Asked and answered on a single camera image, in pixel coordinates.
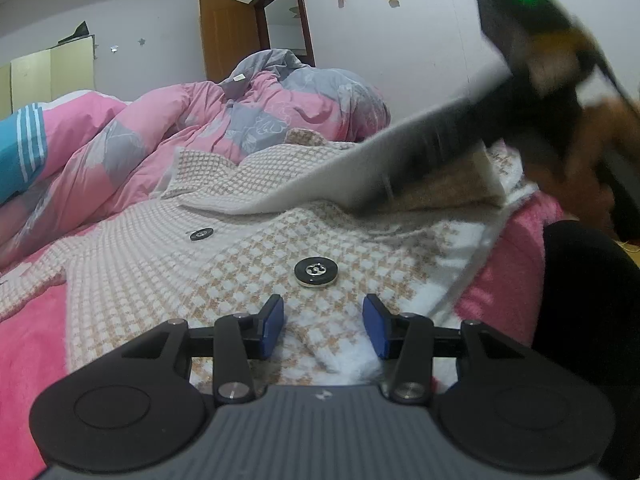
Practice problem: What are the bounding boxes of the black object on cabinet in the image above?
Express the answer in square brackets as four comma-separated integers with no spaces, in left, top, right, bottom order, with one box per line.
[57,20,90,45]

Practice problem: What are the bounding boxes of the dark wooden door frame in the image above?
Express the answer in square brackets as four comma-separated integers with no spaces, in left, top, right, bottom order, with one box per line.
[250,0,317,68]

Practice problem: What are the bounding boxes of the pink floral bed sheet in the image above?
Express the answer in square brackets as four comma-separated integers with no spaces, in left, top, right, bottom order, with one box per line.
[0,180,566,480]

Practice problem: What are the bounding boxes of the pink and grey quilt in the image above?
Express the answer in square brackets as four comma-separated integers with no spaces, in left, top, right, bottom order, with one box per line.
[0,49,392,271]

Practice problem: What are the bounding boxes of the pale yellow cabinet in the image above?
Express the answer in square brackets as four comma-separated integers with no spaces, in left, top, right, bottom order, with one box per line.
[0,35,96,121]

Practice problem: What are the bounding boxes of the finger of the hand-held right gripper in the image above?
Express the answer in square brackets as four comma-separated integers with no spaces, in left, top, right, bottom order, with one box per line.
[345,75,506,215]

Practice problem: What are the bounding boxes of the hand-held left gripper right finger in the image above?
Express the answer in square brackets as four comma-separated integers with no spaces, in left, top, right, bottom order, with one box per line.
[363,293,527,406]

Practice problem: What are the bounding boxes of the beige checked knit coat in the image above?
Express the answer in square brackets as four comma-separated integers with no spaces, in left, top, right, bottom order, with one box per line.
[0,127,541,396]

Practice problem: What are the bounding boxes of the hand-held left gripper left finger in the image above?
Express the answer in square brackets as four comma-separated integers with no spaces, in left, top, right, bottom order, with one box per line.
[121,294,285,408]

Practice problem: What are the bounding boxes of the person's right hand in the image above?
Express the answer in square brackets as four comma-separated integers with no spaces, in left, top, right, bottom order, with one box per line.
[530,97,640,221]

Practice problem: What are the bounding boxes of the brown wooden door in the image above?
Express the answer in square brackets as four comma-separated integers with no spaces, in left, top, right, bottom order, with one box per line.
[199,0,261,83]

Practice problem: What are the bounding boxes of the person's black clothing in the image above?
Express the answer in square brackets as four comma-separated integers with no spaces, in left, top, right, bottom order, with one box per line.
[532,220,640,480]

